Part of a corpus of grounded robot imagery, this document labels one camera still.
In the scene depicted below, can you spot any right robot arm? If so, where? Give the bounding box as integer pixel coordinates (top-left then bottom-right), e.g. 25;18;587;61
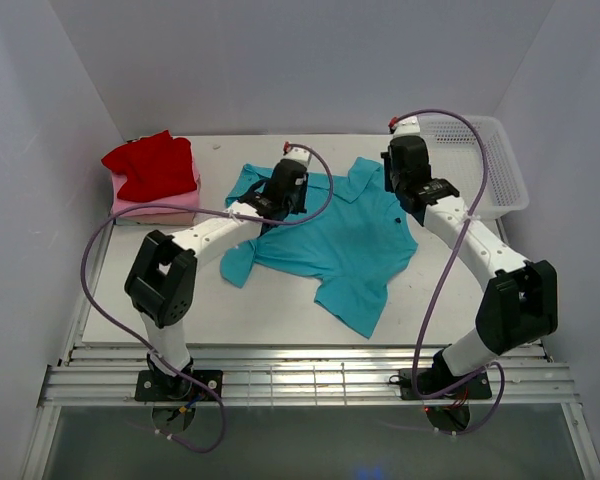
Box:
381;134;558;398

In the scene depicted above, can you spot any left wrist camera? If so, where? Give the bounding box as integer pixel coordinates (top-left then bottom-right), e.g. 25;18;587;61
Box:
283;142;312;168

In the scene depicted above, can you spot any teal t shirt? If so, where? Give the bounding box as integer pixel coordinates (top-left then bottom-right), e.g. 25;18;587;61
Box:
220;157;418;338

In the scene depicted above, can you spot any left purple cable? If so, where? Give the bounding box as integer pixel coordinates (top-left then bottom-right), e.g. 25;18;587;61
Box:
81;142;335;455

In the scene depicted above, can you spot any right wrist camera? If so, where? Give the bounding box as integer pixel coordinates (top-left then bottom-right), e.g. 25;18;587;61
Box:
388;115;421;137

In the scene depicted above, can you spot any beige folded t shirt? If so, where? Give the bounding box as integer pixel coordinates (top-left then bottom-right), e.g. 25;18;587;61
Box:
114;212;195;226

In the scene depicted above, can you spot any pink folded t shirt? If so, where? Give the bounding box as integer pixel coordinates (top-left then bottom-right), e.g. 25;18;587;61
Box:
110;163;200;216

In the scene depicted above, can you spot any red folded t shirt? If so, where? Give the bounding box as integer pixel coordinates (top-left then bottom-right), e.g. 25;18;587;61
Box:
102;130;198;203

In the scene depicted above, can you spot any aluminium frame rail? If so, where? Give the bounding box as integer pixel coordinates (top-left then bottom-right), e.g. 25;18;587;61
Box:
19;214;600;480

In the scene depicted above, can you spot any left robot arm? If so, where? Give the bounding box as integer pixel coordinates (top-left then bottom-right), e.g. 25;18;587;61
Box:
124;149;311;400

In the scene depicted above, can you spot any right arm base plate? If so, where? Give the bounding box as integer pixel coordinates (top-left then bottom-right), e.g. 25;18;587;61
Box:
388;369;492;400

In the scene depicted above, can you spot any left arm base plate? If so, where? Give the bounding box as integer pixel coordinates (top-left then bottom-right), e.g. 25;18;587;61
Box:
134;370;224;403

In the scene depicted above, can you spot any white plastic basket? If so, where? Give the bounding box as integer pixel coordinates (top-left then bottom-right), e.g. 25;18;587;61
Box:
418;114;529;220

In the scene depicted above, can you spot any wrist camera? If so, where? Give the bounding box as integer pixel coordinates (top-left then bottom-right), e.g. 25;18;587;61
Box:
388;115;421;137
283;142;312;168

